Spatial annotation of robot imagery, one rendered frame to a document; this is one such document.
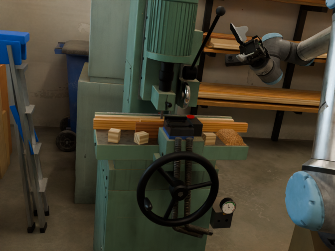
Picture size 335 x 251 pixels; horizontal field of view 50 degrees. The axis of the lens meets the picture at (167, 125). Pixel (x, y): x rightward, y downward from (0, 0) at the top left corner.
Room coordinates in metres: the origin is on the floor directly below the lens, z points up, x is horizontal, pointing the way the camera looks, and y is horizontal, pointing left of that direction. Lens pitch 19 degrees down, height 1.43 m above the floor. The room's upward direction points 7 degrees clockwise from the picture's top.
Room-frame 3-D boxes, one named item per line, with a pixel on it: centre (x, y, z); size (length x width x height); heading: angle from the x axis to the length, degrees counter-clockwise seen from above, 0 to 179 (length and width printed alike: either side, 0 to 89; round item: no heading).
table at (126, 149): (1.33, -0.03, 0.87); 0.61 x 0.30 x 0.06; 106
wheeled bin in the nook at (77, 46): (3.26, 0.74, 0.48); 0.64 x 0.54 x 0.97; 103
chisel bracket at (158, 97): (1.44, 0.03, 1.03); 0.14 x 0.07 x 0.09; 16
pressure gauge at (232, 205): (1.29, -0.28, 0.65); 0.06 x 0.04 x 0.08; 106
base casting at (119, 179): (1.54, 0.06, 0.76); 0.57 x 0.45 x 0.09; 16
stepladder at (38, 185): (1.92, 0.81, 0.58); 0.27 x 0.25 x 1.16; 103
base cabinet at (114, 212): (1.54, 0.06, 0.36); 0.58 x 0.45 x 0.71; 16
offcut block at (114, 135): (1.25, 0.19, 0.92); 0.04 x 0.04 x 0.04; 85
